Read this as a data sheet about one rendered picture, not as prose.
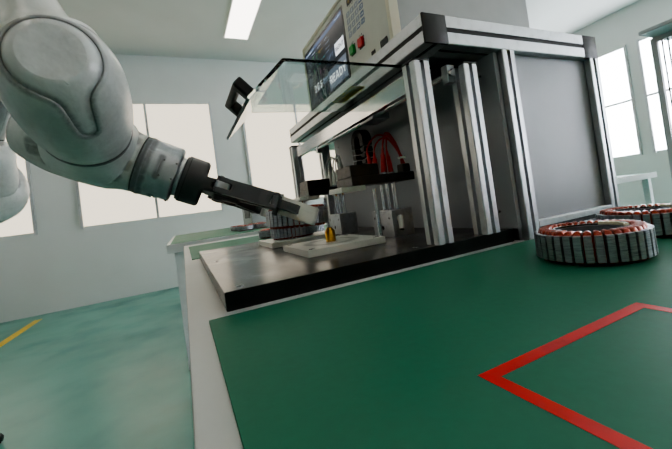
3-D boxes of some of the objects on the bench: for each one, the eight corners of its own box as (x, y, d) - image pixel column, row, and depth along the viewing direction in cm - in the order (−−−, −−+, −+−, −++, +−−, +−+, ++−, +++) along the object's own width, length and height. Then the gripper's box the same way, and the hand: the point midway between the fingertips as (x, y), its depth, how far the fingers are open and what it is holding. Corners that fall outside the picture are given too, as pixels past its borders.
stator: (275, 241, 80) (273, 226, 80) (268, 239, 90) (266, 225, 90) (320, 234, 83) (318, 219, 84) (308, 232, 94) (307, 219, 94)
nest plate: (272, 248, 77) (271, 243, 77) (259, 245, 90) (258, 240, 91) (332, 237, 83) (331, 232, 83) (311, 236, 97) (310, 231, 97)
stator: (616, 242, 45) (612, 214, 45) (587, 231, 56) (584, 209, 56) (728, 234, 41) (723, 204, 41) (675, 224, 52) (671, 200, 52)
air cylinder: (341, 234, 88) (339, 213, 89) (330, 233, 95) (327, 214, 95) (358, 231, 91) (356, 211, 91) (346, 231, 97) (343, 212, 97)
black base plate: (226, 312, 38) (224, 292, 38) (199, 259, 96) (198, 251, 96) (514, 241, 57) (512, 228, 57) (347, 233, 115) (346, 226, 115)
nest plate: (308, 258, 55) (307, 250, 55) (283, 251, 69) (282, 245, 69) (386, 242, 61) (385, 235, 61) (349, 239, 75) (348, 233, 75)
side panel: (530, 240, 56) (502, 49, 56) (514, 240, 59) (487, 57, 59) (622, 217, 67) (598, 58, 68) (605, 217, 70) (582, 65, 71)
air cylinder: (394, 237, 66) (390, 209, 67) (374, 236, 73) (371, 211, 73) (415, 233, 69) (411, 206, 69) (394, 232, 75) (390, 208, 75)
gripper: (173, 203, 64) (282, 235, 72) (168, 192, 43) (323, 239, 51) (186, 166, 66) (292, 202, 74) (188, 138, 44) (336, 193, 53)
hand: (295, 214), depth 62 cm, fingers closed on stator, 11 cm apart
